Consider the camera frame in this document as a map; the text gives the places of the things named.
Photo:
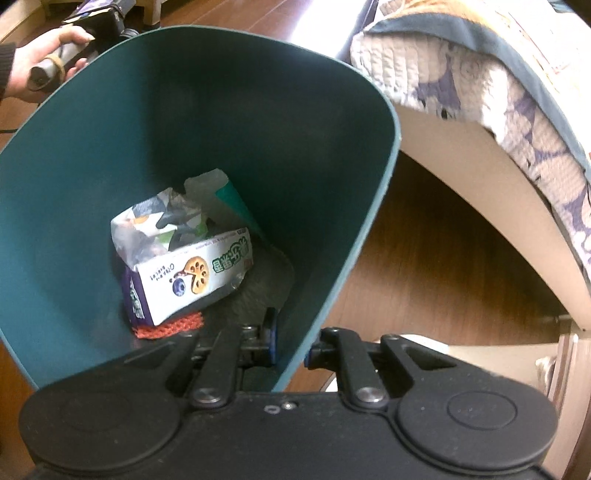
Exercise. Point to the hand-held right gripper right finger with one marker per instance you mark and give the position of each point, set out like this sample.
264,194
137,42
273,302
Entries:
313,355

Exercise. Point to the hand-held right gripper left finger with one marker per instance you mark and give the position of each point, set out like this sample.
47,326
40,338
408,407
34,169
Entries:
272,339

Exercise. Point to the orange foam net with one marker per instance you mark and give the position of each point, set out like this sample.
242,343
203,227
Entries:
184,325

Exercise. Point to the white snack packet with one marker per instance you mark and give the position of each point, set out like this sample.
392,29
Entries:
198,272

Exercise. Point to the plastic wrapper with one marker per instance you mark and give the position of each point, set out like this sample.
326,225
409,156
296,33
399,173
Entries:
152,221

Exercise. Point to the dark teal trash bin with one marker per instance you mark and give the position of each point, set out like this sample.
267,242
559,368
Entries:
254,138

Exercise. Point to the person's left hand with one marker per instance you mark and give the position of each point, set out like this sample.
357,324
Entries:
32,57

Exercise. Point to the bed with pink headboard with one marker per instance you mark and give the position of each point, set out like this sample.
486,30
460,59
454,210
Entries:
485,157

